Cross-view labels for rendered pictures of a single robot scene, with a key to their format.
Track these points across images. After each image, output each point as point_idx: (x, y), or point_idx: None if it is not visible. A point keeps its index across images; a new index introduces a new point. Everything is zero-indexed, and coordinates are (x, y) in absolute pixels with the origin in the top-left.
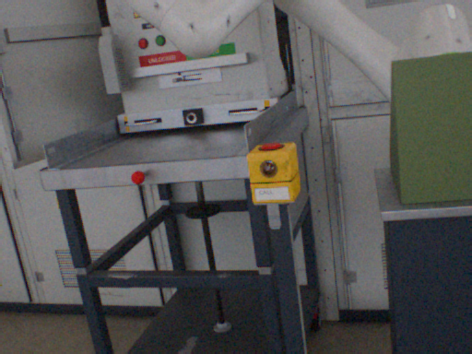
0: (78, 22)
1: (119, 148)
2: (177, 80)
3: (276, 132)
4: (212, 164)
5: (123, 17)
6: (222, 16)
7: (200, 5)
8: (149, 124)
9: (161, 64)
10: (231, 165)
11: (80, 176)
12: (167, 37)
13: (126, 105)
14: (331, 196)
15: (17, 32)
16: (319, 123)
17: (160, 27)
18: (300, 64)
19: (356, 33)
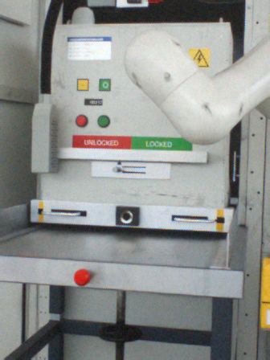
0: (1, 83)
1: (38, 239)
2: (118, 170)
3: (236, 248)
4: (178, 274)
5: (64, 87)
6: (237, 102)
7: (215, 85)
8: (70, 217)
9: (102, 149)
10: (203, 279)
11: (0, 265)
12: (168, 115)
13: (45, 190)
14: (262, 337)
15: None
16: (260, 247)
17: (165, 101)
18: (247, 175)
19: None
